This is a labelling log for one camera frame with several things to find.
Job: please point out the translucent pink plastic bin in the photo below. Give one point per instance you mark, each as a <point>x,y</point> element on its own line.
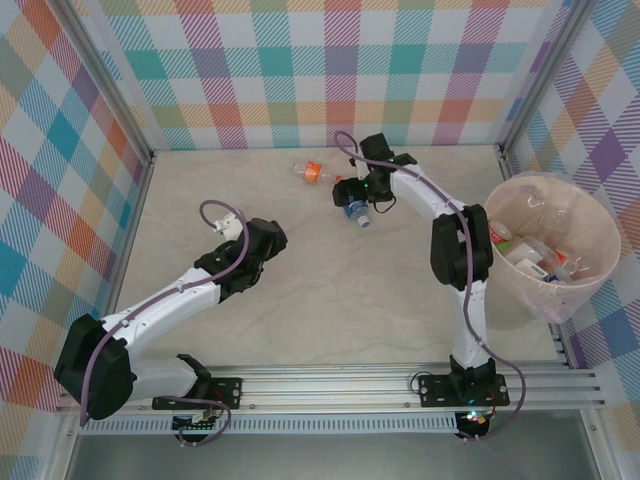
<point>595,240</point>

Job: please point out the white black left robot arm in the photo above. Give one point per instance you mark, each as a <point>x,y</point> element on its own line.
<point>165,305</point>

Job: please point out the black controller board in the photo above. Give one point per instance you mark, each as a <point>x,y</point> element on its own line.
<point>192,426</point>
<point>472,422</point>

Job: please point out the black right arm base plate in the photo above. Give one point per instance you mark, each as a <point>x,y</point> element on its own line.
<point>432,390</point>

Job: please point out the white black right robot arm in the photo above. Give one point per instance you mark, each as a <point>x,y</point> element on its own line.
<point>420,190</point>

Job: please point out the clear bottle orange label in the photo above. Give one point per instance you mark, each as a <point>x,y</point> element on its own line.
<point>312,171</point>

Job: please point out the aluminium frame post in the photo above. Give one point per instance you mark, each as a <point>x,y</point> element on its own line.
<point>109,82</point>
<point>542,75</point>

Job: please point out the blue label bottle white cap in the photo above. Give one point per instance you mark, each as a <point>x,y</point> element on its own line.
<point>356,214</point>

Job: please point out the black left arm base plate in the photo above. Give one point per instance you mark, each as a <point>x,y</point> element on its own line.
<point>227,390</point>

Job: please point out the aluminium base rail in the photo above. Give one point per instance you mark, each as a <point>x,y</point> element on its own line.
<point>325,390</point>

